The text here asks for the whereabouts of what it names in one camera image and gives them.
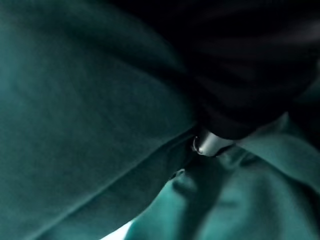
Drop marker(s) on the dark green cloth garment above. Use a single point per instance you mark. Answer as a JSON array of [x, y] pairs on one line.
[[87, 112]]

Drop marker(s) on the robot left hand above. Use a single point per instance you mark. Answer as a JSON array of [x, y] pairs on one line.
[[240, 75]]

